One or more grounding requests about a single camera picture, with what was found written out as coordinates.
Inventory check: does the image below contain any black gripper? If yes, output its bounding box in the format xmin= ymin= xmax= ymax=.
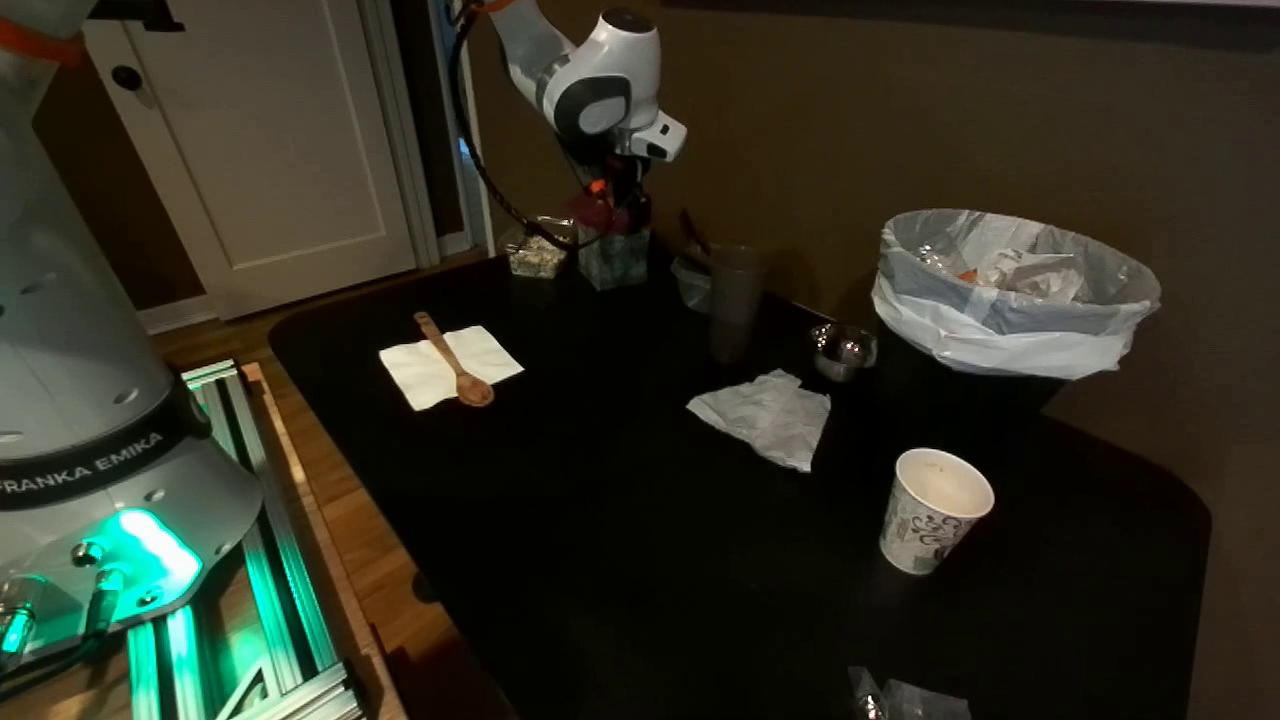
xmin=572 ymin=129 xmax=659 ymax=253

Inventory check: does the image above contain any crumpled white tissue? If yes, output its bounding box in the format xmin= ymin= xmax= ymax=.
xmin=686 ymin=362 xmax=838 ymax=477

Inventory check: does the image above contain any clear plastic container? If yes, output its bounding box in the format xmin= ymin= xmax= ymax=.
xmin=669 ymin=242 xmax=719 ymax=314

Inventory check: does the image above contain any popcorn container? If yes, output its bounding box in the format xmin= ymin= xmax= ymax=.
xmin=503 ymin=227 xmax=572 ymax=283

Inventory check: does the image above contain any wooden spoon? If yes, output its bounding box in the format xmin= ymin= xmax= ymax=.
xmin=408 ymin=309 xmax=502 ymax=412

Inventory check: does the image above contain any flat white napkin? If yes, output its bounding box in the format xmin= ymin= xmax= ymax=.
xmin=371 ymin=321 xmax=530 ymax=416

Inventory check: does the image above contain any small metal bowl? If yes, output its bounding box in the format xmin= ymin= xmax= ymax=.
xmin=808 ymin=314 xmax=886 ymax=386

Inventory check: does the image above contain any white door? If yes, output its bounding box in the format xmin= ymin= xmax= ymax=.
xmin=77 ymin=0 xmax=428 ymax=321

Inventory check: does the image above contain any white plastic bag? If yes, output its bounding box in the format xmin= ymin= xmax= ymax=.
xmin=869 ymin=202 xmax=1163 ymax=385

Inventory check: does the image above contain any printed paper cup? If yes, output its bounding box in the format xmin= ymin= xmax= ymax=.
xmin=875 ymin=444 xmax=1001 ymax=581

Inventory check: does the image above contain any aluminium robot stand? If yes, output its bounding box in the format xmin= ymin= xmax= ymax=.
xmin=0 ymin=355 xmax=371 ymax=720

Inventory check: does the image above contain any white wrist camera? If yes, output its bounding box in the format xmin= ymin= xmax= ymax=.
xmin=629 ymin=111 xmax=692 ymax=163

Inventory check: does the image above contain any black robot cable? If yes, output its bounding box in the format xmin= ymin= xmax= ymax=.
xmin=443 ymin=0 xmax=572 ymax=253

